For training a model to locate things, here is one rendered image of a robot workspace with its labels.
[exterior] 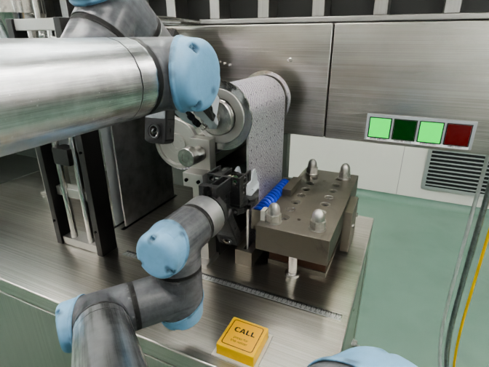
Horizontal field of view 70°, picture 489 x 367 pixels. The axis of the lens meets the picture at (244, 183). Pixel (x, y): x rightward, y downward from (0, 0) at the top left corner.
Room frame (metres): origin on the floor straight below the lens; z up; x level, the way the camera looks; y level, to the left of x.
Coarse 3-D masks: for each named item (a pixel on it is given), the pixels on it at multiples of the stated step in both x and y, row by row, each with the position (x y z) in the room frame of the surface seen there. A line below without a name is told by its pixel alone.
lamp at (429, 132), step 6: (426, 126) 0.86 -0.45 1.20; (432, 126) 0.85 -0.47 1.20; (438, 126) 0.85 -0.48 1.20; (420, 132) 0.86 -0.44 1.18; (426, 132) 0.86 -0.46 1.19; (432, 132) 0.85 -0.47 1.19; (438, 132) 0.85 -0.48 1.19; (420, 138) 0.86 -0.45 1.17; (426, 138) 0.86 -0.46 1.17; (432, 138) 0.85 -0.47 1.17; (438, 138) 0.85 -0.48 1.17
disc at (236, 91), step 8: (224, 88) 0.73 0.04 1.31; (232, 88) 0.72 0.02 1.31; (240, 96) 0.72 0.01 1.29; (248, 104) 0.71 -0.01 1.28; (248, 112) 0.71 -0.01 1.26; (248, 120) 0.71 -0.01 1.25; (232, 128) 0.72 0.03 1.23; (248, 128) 0.71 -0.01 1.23; (240, 136) 0.72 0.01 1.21; (216, 144) 0.74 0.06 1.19; (224, 144) 0.73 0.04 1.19; (232, 144) 0.72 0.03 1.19; (240, 144) 0.72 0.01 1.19
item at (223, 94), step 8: (224, 96) 0.73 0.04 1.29; (232, 96) 0.72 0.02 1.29; (232, 104) 0.72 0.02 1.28; (240, 104) 0.71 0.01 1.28; (240, 112) 0.71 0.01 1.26; (200, 120) 0.75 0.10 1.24; (240, 120) 0.71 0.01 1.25; (240, 128) 0.71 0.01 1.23; (216, 136) 0.74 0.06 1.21; (224, 136) 0.73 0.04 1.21; (232, 136) 0.72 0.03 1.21
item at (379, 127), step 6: (372, 120) 0.91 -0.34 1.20; (378, 120) 0.91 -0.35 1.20; (384, 120) 0.90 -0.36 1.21; (390, 120) 0.90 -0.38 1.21; (372, 126) 0.91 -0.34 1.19; (378, 126) 0.91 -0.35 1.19; (384, 126) 0.90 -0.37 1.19; (372, 132) 0.91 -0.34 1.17; (378, 132) 0.91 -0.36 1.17; (384, 132) 0.90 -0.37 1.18
